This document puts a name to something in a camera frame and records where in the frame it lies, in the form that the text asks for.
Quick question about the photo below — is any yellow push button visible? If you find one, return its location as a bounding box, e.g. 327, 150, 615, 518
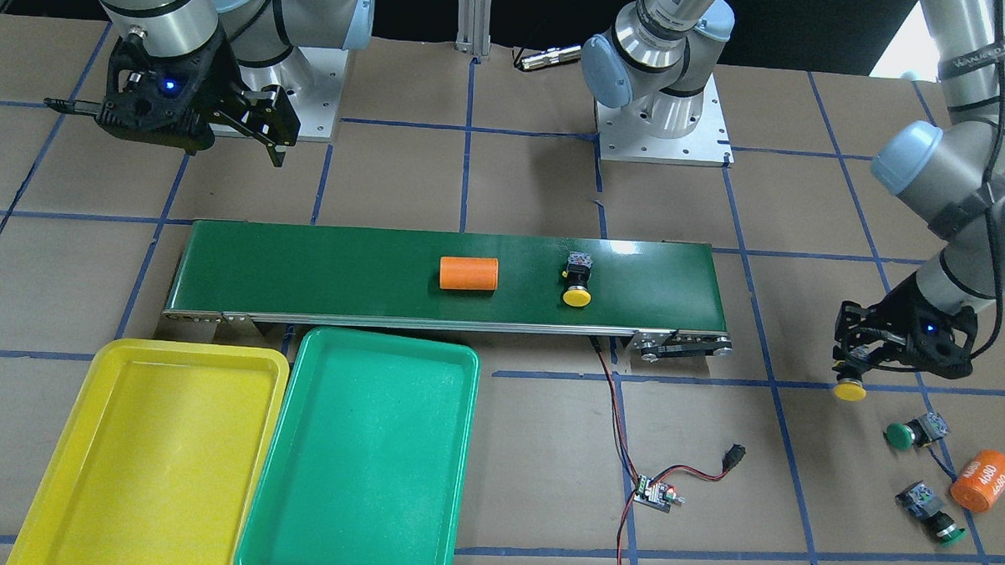
832, 364, 868, 402
561, 252, 594, 308

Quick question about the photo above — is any small controller circuit board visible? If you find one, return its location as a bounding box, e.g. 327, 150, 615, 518
632, 475, 686, 513

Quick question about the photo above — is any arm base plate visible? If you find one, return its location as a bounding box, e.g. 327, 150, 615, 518
241, 47, 353, 143
594, 77, 735, 167

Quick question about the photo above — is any green push button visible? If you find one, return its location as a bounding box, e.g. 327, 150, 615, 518
882, 411, 950, 450
894, 481, 966, 547

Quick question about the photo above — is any green plastic tray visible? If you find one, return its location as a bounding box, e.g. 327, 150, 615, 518
236, 327, 480, 565

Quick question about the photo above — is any red black wire with plug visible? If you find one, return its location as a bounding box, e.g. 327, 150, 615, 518
581, 336, 751, 565

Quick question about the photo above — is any aluminium frame post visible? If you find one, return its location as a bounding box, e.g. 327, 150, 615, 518
454, 0, 492, 60

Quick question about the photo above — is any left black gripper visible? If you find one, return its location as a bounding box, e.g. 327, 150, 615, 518
832, 277, 978, 380

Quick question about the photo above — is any orange cylinder with 4680 print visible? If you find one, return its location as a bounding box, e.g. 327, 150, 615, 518
947, 449, 1005, 513

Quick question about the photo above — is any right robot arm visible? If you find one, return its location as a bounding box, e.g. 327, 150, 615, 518
46, 0, 376, 167

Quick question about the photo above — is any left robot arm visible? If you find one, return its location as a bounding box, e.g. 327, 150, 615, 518
581, 0, 1005, 400

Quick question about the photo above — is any green conveyor belt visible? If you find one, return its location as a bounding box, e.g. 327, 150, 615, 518
164, 221, 733, 361

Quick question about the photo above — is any plain orange cylinder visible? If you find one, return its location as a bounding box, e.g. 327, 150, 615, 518
438, 256, 500, 293

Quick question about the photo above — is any yellow plastic tray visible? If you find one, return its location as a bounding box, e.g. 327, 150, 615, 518
8, 338, 290, 565

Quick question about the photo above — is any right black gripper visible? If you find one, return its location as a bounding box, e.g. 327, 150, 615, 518
94, 30, 302, 168

